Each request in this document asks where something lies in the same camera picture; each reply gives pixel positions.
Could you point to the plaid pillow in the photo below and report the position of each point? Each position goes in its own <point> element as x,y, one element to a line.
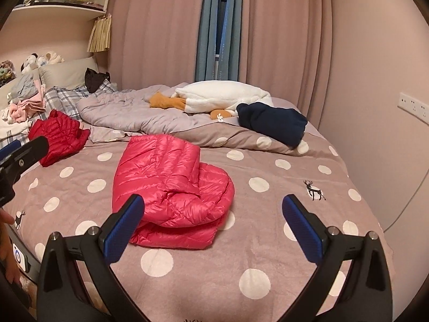
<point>13,140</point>
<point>67,97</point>

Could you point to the mottled plush toy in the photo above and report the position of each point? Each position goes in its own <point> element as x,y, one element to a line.
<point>6,70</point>

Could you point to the grey quilt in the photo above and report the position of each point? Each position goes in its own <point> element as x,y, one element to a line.
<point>127,107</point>

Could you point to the person's left hand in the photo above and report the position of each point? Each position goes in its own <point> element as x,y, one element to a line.
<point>4,245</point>

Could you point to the navy blue garment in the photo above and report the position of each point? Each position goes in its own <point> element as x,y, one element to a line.
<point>271,122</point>

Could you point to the beige pillow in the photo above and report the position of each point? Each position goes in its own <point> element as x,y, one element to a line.
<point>67,72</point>

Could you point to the black cloth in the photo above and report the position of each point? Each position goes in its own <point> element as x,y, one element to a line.
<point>95,79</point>

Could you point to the window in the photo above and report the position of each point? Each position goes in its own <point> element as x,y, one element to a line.
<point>221,40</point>

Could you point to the pink hooded down jacket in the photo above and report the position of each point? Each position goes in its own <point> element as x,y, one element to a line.
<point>167,181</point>

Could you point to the white wall socket strip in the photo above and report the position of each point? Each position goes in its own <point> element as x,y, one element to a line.
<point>415,107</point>

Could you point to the beige pleated hanging fabric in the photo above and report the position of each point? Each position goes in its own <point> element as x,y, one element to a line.
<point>100,33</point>

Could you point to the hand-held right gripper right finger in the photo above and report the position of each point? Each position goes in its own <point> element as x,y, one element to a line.
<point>301,231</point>

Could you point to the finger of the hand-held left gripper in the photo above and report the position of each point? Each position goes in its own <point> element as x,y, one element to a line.
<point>9,149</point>
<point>30,156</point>

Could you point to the cream plush toy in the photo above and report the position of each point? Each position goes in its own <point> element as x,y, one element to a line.
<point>52,57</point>

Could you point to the red down jacket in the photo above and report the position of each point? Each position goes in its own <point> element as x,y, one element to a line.
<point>60,134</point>

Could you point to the blue curtain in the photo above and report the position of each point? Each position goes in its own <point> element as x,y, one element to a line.
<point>206,40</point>

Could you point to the black and white plush dog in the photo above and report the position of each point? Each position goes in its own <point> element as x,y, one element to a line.
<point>30,62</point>

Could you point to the polka dot bed cover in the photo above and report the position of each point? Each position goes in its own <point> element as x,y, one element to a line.
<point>268,241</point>

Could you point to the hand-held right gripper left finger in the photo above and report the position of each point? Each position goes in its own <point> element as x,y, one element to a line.
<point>124,230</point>

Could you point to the pink garment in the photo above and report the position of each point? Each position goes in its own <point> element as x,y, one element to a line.
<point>26,109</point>

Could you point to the pink curtain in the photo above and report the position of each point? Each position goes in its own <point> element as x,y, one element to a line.
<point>154,30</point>
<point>285,40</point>

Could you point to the grey-blue garment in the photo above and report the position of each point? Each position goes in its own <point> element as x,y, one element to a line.
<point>25,87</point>

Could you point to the white plush goose toy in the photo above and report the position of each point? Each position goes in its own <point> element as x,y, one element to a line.
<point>218,95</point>

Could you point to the white garment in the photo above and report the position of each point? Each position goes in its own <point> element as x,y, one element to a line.
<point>11,127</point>

